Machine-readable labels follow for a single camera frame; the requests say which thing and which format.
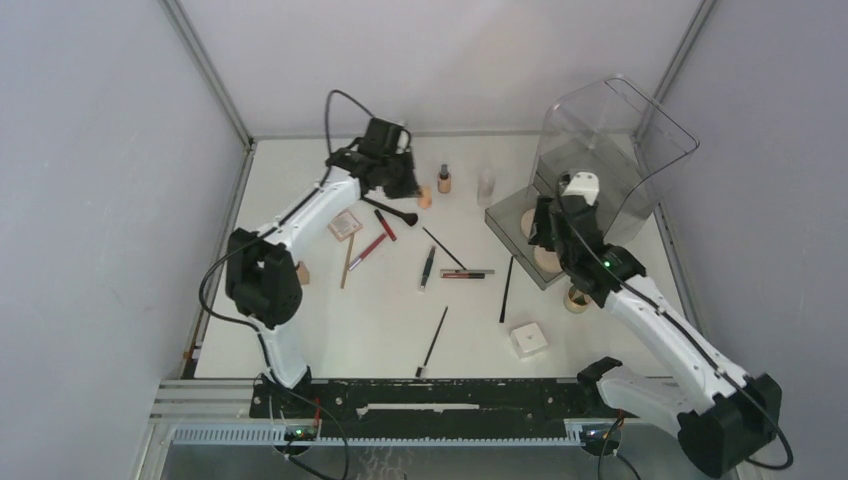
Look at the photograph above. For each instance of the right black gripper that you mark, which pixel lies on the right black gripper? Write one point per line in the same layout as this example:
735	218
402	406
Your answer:
542	217

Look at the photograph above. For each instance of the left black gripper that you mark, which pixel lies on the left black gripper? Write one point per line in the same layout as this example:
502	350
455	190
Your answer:
409	188

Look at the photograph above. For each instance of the beige makeup sponge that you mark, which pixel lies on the beige makeup sponge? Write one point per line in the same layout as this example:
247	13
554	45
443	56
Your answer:
424	199

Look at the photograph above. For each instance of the pink powder compact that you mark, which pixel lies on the pink powder compact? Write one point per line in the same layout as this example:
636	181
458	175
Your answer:
344	225

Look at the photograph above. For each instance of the clear acrylic organizer box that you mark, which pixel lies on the clear acrylic organizer box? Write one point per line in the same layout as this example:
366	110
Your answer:
616	130

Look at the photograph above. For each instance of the round powder puff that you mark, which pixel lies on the round powder puff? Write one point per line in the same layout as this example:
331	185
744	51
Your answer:
526	222
546	261

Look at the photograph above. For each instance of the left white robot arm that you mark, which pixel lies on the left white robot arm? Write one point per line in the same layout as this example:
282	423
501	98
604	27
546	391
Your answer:
261	265

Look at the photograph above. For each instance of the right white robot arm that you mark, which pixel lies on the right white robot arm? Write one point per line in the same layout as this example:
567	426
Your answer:
720	415

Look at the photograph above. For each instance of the black makeup brush right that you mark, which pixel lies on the black makeup brush right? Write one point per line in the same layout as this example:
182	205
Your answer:
506	292

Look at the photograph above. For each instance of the black makeup brush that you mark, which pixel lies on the black makeup brush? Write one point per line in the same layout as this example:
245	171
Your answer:
506	292
420	370

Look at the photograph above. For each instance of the black makeup brush front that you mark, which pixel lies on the black makeup brush front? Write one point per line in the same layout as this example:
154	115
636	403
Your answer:
420	370

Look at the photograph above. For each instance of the red lip gloss black cap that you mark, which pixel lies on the red lip gloss black cap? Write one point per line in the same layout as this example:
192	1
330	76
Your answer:
385	225

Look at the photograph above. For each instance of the foundation bottle with pump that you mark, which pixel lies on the foundation bottle with pump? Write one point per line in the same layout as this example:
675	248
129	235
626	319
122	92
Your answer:
444	180

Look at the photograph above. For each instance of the black powder brush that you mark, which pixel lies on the black powder brush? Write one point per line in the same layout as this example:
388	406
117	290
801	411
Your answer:
410	219

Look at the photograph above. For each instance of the gold round jar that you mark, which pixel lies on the gold round jar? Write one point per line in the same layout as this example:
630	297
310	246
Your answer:
576	301

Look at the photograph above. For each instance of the red lip gloss silver cap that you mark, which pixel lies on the red lip gloss silver cap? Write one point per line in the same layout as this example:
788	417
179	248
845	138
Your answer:
366	252

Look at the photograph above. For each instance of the clear plastic bottle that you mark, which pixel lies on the clear plastic bottle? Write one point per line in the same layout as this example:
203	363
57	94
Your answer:
485	187

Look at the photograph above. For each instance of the thin black liner pencil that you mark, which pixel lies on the thin black liner pencil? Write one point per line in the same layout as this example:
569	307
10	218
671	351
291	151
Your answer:
444	248

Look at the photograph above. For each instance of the gold eyebrow pencil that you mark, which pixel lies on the gold eyebrow pencil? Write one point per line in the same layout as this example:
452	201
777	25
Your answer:
347	262

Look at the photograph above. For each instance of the black concealer tube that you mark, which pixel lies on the black concealer tube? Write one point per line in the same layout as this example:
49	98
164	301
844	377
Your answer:
427	268

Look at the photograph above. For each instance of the white cube box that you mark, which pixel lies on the white cube box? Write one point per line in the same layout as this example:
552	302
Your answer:
528	340

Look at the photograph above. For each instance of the silver and red lip pencils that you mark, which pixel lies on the silver and red lip pencils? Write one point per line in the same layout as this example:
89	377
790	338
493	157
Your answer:
466	274

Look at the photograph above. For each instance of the square foundation bottle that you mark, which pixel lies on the square foundation bottle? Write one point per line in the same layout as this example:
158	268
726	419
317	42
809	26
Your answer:
303	274

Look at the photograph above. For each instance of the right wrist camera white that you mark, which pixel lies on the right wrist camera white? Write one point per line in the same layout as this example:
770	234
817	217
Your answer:
582	184

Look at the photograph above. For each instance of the black mounting rail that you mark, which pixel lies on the black mounting rail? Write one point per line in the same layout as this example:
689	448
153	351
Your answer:
434	409

